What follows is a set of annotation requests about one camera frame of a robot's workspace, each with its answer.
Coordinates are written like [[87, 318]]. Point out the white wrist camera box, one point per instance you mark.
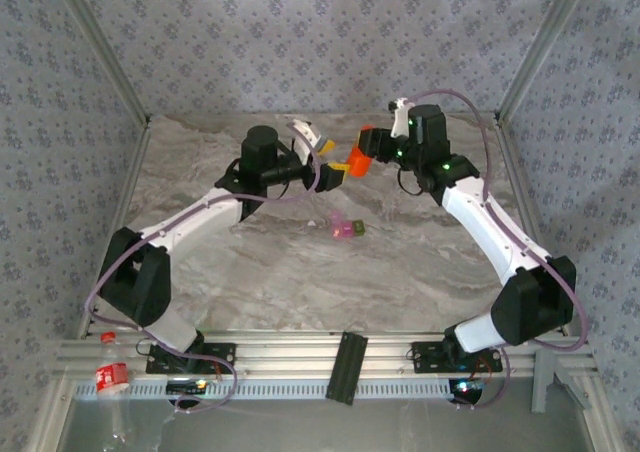
[[399, 119], [306, 132]]

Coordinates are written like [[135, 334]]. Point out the aluminium frame post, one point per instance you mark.
[[105, 47], [539, 47]]

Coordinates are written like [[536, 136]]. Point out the black rectangular plate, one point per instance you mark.
[[347, 367]]

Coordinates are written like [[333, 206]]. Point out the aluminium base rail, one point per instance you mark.
[[290, 354]]

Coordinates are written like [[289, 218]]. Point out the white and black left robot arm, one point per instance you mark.
[[190, 217]]

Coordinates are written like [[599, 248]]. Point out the aluminium side rail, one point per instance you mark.
[[516, 172], [125, 197]]

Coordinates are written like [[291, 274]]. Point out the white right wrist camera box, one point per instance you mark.
[[399, 119]]

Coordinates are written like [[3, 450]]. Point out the orange pill bottle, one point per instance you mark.
[[359, 162]]

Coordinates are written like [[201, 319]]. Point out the grey metal sheet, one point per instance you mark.
[[350, 427]]

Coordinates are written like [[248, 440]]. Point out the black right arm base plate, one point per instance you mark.
[[425, 359]]

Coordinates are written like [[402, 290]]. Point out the grey angle bracket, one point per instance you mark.
[[542, 382]]

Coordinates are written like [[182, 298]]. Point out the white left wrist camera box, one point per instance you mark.
[[306, 132]]

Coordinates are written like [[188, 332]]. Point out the clear bottle with red label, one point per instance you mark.
[[112, 378]]

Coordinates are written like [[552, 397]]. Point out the pink and green pill organizer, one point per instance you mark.
[[345, 229]]

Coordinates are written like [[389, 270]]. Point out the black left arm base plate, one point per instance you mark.
[[220, 359]]

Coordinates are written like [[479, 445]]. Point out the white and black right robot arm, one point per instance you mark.
[[485, 222]]

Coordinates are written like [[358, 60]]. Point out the small electronics board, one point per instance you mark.
[[465, 388], [186, 386]]

